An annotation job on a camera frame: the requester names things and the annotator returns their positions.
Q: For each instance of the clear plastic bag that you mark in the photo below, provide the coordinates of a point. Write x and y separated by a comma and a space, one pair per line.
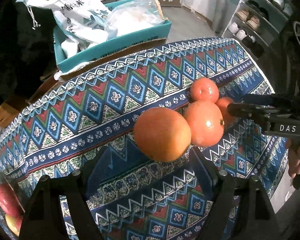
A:
134, 16

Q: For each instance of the brown cardboard box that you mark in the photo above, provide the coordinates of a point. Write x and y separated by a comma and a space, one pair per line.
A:
10, 108

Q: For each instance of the patterned blue tablecloth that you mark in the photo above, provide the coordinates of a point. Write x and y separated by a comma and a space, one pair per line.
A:
138, 198

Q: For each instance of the shoe rack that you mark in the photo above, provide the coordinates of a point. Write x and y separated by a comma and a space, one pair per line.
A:
257, 23

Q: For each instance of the white rice bag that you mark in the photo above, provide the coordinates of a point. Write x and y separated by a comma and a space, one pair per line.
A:
83, 22

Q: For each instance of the teal cardboard box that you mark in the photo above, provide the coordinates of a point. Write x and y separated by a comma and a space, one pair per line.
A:
111, 46

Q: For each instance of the large orange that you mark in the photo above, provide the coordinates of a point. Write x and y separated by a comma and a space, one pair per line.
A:
162, 134

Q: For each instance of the person's right hand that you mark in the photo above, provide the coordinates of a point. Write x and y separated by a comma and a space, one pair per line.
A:
293, 159

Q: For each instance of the small orange tangerine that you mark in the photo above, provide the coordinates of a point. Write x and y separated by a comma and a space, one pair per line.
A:
228, 119

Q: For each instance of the red apple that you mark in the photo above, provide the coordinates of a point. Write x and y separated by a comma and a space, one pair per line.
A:
9, 201

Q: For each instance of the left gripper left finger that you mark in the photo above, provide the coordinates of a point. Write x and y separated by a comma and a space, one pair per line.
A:
43, 217

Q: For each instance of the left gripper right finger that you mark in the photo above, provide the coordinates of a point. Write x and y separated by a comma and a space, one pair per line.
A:
255, 216

